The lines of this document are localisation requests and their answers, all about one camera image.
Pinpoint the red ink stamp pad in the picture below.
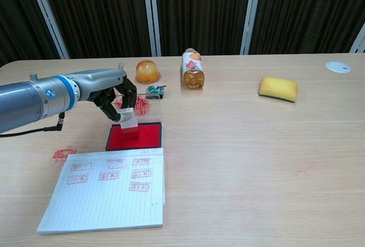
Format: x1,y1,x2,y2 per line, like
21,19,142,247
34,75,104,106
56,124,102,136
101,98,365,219
105,94,163,152

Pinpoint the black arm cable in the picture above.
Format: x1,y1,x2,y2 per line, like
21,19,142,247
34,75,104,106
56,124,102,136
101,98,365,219
0,112,65,139

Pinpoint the yellow sponge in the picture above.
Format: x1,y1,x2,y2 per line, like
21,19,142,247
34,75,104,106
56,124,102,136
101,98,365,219
258,76,299,103

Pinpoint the white round cable grommet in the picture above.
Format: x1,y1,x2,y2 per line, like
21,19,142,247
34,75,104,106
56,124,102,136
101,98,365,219
325,60,351,74

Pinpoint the orange jelly cup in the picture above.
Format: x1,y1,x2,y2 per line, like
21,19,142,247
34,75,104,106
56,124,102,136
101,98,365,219
135,59,160,84

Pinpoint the tea bottle with fruit label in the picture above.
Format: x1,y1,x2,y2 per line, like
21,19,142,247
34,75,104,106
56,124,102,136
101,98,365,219
181,47,205,91

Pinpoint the small green circuit board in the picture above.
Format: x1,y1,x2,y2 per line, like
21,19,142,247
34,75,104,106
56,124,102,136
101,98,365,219
146,84,167,100

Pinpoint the white lined notepad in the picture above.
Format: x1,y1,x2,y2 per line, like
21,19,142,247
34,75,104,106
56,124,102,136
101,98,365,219
36,147,165,235

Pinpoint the grey aluminium partition post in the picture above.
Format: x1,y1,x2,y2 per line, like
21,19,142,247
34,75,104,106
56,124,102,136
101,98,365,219
348,21,365,54
240,0,263,56
25,0,71,60
147,0,163,57

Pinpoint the small rubber stamp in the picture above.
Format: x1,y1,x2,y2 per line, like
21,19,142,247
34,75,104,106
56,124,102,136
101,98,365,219
118,108,140,140

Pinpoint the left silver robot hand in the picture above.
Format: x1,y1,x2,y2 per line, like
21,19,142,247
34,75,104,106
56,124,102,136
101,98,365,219
74,68,137,123

